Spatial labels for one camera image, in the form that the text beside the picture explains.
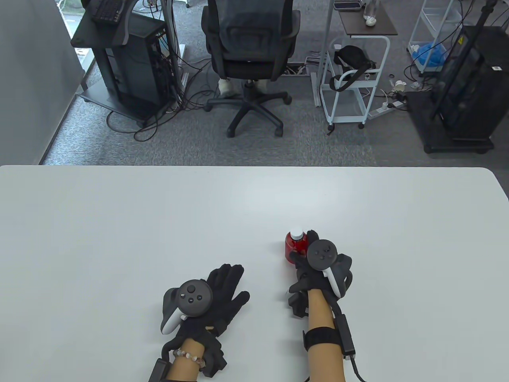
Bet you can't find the person's left hand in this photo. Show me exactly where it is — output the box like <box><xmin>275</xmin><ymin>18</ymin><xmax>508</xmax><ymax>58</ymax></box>
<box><xmin>174</xmin><ymin>263</ymin><xmax>251</xmax><ymax>347</ymax></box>

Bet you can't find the person's right hand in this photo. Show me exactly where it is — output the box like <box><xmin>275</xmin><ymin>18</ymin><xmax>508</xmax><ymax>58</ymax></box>
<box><xmin>288</xmin><ymin>230</ymin><xmax>353</xmax><ymax>308</ymax></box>

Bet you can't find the red plastic bottle white cap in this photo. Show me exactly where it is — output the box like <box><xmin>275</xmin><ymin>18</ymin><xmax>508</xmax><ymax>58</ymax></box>
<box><xmin>285</xmin><ymin>227</ymin><xmax>309</xmax><ymax>264</ymax></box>

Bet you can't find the black left forearm box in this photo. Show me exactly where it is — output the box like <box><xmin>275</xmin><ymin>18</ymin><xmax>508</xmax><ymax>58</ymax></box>
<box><xmin>149</xmin><ymin>358</ymin><xmax>171</xmax><ymax>382</ymax></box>

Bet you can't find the person's left forearm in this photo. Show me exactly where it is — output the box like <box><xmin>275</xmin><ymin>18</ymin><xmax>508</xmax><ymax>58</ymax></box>
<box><xmin>166</xmin><ymin>338</ymin><xmax>205</xmax><ymax>382</ymax></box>

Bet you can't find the person's right forearm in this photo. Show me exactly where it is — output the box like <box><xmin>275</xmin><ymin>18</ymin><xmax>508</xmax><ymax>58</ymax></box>
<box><xmin>307</xmin><ymin>289</ymin><xmax>346</xmax><ymax>382</ymax></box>

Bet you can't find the black right forearm box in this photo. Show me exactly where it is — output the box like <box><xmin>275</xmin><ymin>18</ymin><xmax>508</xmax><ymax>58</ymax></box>
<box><xmin>333</xmin><ymin>314</ymin><xmax>356</xmax><ymax>359</ymax></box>

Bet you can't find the grey right hand controller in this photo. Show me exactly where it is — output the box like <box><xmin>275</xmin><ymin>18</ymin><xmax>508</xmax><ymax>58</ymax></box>
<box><xmin>307</xmin><ymin>240</ymin><xmax>353</xmax><ymax>297</ymax></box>

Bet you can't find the grey hand controller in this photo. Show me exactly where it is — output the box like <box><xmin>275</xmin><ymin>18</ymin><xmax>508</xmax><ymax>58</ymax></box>
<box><xmin>160</xmin><ymin>280</ymin><xmax>213</xmax><ymax>335</ymax></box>
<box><xmin>307</xmin><ymin>240</ymin><xmax>353</xmax><ymax>297</ymax></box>

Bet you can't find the grey left hand controller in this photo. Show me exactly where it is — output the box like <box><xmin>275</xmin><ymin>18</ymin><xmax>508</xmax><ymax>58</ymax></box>
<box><xmin>160</xmin><ymin>280</ymin><xmax>213</xmax><ymax>335</ymax></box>

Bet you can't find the white rolling cart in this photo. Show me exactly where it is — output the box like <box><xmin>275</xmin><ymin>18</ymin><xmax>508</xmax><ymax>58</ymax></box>
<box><xmin>320</xmin><ymin>36</ymin><xmax>390</xmax><ymax>134</ymax></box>

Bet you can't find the white power strip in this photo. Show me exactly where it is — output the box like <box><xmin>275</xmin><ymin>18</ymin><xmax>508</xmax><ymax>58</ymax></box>
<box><xmin>368</xmin><ymin>101</ymin><xmax>406</xmax><ymax>119</ymax></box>

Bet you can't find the floor socket box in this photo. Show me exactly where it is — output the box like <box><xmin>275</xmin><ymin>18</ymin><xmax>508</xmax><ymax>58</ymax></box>
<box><xmin>284</xmin><ymin>52</ymin><xmax>322</xmax><ymax>77</ymax></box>

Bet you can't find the grey metal pole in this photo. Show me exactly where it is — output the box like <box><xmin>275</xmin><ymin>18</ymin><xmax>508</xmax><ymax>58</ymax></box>
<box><xmin>315</xmin><ymin>0</ymin><xmax>335</xmax><ymax>107</ymax></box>

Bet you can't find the black office chair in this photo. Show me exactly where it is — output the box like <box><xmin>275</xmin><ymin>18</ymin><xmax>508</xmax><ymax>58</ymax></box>
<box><xmin>201</xmin><ymin>0</ymin><xmax>301</xmax><ymax>138</ymax></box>

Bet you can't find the black computer tower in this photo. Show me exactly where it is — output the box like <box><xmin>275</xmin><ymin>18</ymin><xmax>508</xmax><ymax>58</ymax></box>
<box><xmin>105</xmin><ymin>18</ymin><xmax>171</xmax><ymax>117</ymax></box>

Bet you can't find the black equipment case on dolly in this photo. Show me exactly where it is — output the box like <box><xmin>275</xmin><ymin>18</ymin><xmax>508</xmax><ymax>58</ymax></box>
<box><xmin>406</xmin><ymin>26</ymin><xmax>509</xmax><ymax>154</ymax></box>

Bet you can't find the blue cloth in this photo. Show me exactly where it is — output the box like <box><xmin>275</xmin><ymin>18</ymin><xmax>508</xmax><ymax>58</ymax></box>
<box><xmin>412</xmin><ymin>42</ymin><xmax>449</xmax><ymax>69</ymax></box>

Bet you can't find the brown side table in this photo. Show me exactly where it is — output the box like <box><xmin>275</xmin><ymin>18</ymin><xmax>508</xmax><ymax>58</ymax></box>
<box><xmin>333</xmin><ymin>0</ymin><xmax>398</xmax><ymax>38</ymax></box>

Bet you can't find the black tripod pole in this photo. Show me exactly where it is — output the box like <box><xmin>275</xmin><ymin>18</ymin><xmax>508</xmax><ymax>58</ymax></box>
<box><xmin>431</xmin><ymin>0</ymin><xmax>499</xmax><ymax>120</ymax></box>

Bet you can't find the black computer stand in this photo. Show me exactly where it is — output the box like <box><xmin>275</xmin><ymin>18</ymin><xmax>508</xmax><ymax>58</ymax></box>
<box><xmin>71</xmin><ymin>0</ymin><xmax>187</xmax><ymax>128</ymax></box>

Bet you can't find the black keyboard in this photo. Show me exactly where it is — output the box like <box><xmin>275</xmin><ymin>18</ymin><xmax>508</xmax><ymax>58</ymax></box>
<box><xmin>91</xmin><ymin>0</ymin><xmax>124</xmax><ymax>25</ymax></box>

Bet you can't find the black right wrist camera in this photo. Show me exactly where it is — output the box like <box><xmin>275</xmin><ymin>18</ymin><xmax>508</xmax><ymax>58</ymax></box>
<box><xmin>287</xmin><ymin>281</ymin><xmax>309</xmax><ymax>319</ymax></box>

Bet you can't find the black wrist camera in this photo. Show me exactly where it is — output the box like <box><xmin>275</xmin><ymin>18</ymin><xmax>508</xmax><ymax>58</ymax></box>
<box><xmin>199</xmin><ymin>336</ymin><xmax>227</xmax><ymax>378</ymax></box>
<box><xmin>287</xmin><ymin>281</ymin><xmax>309</xmax><ymax>319</ymax></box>

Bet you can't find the black right forearm strap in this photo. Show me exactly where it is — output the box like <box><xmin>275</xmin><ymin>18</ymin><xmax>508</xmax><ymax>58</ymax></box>
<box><xmin>303</xmin><ymin>327</ymin><xmax>342</xmax><ymax>351</ymax></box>

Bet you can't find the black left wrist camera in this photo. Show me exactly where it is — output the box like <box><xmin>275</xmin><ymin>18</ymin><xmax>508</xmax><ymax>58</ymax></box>
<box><xmin>199</xmin><ymin>336</ymin><xmax>227</xmax><ymax>378</ymax></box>

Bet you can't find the beaded bracelet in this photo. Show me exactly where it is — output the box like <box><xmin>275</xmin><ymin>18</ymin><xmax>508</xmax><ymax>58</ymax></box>
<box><xmin>173</xmin><ymin>348</ymin><xmax>206</xmax><ymax>367</ymax></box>

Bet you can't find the black right forearm cable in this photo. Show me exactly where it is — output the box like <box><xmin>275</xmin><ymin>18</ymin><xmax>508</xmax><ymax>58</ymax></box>
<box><xmin>329</xmin><ymin>296</ymin><xmax>368</xmax><ymax>382</ymax></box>

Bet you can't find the black floor cable bundle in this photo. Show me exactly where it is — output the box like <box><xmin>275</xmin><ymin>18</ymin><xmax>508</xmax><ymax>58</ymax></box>
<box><xmin>107</xmin><ymin>56</ymin><xmax>223</xmax><ymax>142</ymax></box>

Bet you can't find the black strap bag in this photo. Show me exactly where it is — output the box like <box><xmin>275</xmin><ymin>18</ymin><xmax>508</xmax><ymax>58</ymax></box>
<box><xmin>329</xmin><ymin>45</ymin><xmax>377</xmax><ymax>91</ymax></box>

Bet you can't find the white wire rack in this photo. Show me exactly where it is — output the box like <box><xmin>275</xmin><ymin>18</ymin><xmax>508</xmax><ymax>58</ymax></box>
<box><xmin>408</xmin><ymin>0</ymin><xmax>472</xmax><ymax>75</ymax></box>

